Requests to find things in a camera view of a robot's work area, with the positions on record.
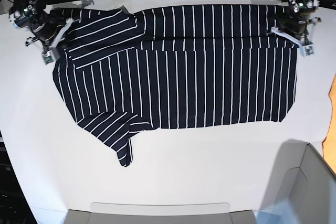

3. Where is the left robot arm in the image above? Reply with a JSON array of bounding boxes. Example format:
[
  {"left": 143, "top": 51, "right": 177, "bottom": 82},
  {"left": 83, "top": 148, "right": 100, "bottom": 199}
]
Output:
[{"left": 268, "top": 0, "right": 321, "bottom": 56}]

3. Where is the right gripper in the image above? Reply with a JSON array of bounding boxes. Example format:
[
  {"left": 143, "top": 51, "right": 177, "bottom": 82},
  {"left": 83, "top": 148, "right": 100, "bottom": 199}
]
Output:
[{"left": 25, "top": 15, "right": 74, "bottom": 50}]

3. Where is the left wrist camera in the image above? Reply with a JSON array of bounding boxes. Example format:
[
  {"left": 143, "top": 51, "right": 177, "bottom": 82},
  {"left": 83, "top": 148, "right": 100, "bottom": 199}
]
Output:
[{"left": 299, "top": 43, "right": 314, "bottom": 57}]

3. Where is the navy white striped T-shirt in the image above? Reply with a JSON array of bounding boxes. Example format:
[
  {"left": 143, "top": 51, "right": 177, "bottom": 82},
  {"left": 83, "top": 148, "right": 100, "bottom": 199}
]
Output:
[{"left": 51, "top": 5, "right": 297, "bottom": 167}]

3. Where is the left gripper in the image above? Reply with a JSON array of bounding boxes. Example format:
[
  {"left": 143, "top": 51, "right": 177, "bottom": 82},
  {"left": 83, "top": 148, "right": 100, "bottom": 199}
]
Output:
[{"left": 266, "top": 9, "right": 321, "bottom": 48}]

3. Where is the white bin right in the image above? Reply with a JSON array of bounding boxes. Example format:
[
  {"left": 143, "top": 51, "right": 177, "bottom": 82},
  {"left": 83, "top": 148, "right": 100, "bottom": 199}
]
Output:
[{"left": 255, "top": 140, "right": 335, "bottom": 223}]

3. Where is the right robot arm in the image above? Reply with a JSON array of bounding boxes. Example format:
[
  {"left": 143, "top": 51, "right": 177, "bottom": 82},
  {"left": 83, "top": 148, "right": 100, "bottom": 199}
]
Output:
[{"left": 9, "top": 0, "right": 74, "bottom": 52}]

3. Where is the orange cloth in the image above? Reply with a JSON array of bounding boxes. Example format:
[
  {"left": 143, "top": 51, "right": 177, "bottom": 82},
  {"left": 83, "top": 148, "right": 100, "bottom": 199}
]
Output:
[{"left": 322, "top": 78, "right": 336, "bottom": 173}]

